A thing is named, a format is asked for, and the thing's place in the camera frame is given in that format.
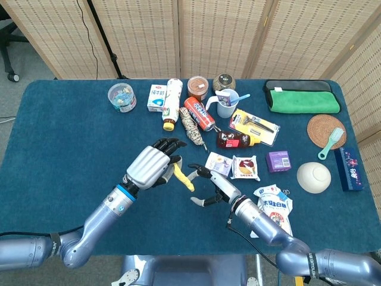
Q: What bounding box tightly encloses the bamboo folding screen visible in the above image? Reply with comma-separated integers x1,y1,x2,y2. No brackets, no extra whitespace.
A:
0,0,381,209

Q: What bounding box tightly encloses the dark red sauce packet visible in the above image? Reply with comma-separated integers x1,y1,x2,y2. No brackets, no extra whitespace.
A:
216,131,261,150

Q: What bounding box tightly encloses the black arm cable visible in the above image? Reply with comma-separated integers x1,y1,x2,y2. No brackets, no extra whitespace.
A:
226,208,339,285
0,225,86,238

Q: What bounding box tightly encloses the light blue toothbrush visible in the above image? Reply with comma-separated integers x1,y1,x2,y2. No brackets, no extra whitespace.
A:
229,94,251,105

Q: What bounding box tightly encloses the pale blue handled cup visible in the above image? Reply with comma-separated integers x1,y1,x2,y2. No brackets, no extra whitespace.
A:
205,88,240,119

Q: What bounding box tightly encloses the white sugar bag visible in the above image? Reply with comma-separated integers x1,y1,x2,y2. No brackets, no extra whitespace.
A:
249,184,295,239

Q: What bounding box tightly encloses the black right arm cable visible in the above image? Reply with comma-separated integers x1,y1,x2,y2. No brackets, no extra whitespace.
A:
226,208,339,285

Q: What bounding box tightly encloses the black office chair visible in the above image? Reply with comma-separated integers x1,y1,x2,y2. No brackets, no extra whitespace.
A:
0,5,30,83

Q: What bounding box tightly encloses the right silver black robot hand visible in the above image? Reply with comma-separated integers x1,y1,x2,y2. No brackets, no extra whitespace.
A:
185,163,243,207

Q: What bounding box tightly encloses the white blue milk carton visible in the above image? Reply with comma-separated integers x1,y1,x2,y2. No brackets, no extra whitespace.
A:
146,84,167,113

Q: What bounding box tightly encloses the yellow stretchy toy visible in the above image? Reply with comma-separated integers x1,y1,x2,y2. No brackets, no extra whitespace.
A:
173,162,195,192

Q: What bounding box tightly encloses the white purple juice carton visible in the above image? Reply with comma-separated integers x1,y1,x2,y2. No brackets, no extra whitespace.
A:
205,151,233,179

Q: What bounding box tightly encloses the braided brown white rope bundle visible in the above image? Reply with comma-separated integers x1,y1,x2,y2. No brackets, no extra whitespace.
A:
178,106,209,153

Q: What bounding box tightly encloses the white snack packet with pie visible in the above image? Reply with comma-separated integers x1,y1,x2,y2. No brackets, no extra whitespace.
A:
230,154,261,182

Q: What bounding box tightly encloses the tea bottle with yellow cap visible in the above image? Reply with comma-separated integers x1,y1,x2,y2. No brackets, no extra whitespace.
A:
161,78,184,131

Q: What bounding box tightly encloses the clear plastic tub of clips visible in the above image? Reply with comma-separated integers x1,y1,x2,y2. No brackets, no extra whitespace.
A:
107,82,138,113

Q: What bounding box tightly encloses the orange red drink can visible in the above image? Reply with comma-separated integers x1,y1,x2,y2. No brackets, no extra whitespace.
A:
183,97,216,132

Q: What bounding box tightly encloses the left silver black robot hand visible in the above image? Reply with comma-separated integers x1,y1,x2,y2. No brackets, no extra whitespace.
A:
123,137,188,191

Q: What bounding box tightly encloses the black tripod stand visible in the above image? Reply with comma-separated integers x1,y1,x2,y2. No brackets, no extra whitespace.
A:
86,0,131,80

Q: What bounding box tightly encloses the green microfibre cloth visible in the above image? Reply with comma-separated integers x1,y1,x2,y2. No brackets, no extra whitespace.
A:
267,90,341,114

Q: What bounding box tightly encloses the razor in yellow blister pack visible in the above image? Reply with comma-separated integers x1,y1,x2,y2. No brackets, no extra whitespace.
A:
228,108,281,147

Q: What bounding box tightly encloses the thin black hanging cable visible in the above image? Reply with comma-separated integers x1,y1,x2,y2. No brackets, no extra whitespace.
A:
76,0,101,80

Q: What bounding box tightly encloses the glass jar with dark lid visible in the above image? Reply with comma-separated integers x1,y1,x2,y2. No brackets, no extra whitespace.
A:
212,73,236,92

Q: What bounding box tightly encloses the orange plastic jar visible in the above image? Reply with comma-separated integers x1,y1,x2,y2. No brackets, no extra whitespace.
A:
187,76,210,102

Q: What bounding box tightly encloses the beige upturned bowl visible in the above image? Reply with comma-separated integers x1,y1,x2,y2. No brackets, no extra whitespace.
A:
296,161,332,195

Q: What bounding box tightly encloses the long dark blue box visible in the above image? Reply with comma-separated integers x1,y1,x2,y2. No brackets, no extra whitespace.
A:
333,147,366,192

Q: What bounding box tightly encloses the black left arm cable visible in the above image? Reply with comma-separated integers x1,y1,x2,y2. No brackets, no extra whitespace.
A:
0,225,86,238

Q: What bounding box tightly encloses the blue felt table cover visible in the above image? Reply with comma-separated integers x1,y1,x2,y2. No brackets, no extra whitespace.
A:
0,79,381,256

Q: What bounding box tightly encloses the small purple box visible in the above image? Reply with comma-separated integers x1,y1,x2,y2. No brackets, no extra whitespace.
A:
265,150,292,174

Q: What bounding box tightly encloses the grey black folded cloth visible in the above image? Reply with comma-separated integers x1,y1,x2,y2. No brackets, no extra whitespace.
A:
263,79,333,94

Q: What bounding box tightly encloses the round woven rattan coaster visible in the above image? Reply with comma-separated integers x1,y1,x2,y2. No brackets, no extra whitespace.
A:
307,114,348,150

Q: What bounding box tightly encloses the mint green scrubbing brush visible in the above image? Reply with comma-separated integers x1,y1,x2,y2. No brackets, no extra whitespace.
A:
317,127,345,160

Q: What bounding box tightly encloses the purple toothpaste tube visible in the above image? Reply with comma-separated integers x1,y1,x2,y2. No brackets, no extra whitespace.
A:
215,91,232,107

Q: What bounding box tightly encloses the blue-grey robot torso base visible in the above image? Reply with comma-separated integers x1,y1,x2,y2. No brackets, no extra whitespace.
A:
111,254,260,286

